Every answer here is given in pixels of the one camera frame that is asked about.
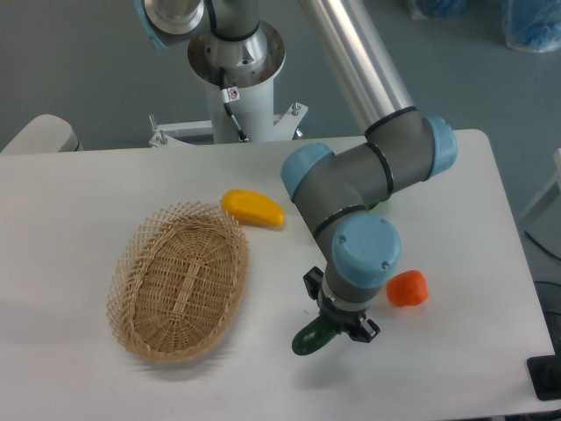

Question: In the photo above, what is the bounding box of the black base cable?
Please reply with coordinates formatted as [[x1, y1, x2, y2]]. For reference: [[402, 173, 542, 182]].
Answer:
[[217, 66, 250, 143]]

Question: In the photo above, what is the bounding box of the green bok choy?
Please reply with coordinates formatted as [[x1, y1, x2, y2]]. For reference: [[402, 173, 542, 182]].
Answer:
[[367, 196, 391, 211]]

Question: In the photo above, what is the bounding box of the woven wicker basket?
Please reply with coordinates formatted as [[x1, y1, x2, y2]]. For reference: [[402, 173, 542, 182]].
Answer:
[[107, 202, 249, 363]]

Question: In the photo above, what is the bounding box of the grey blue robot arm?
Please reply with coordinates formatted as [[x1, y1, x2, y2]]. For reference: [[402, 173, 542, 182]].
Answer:
[[135, 1, 458, 355]]

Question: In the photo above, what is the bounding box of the green cucumber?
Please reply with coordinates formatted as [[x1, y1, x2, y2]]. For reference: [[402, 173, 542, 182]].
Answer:
[[291, 315, 341, 356]]

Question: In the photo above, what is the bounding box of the orange persimmon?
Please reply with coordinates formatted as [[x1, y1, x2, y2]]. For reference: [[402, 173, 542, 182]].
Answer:
[[386, 270, 430, 307]]

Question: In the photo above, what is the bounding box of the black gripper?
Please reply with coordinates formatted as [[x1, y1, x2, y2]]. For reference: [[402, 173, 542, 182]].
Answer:
[[303, 267, 380, 343]]

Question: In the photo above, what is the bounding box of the blue plastic bag centre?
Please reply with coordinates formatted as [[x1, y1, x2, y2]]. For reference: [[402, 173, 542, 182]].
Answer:
[[406, 0, 467, 20]]

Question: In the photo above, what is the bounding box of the black floor cable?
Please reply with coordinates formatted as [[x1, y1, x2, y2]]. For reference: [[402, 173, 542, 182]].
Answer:
[[523, 228, 561, 258]]

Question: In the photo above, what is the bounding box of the black device at edge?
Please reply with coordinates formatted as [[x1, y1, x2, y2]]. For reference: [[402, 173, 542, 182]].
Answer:
[[527, 355, 560, 401]]

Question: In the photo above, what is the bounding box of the blue plastic bag right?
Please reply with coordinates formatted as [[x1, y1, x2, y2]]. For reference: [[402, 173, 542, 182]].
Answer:
[[501, 0, 560, 54]]

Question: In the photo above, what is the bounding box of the white chair corner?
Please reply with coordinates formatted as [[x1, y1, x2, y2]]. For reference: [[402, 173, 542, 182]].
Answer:
[[1, 114, 83, 156]]

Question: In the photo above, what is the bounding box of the yellow mango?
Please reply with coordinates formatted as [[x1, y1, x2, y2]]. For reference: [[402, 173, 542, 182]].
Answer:
[[221, 189, 285, 228]]

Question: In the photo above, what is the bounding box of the blue plastic bag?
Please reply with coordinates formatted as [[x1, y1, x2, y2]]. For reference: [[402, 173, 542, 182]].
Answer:
[[501, 0, 560, 54], [406, 0, 467, 20]]

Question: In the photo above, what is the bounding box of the white furniture leg right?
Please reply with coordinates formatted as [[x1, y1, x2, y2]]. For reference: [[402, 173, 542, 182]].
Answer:
[[517, 148, 560, 227]]

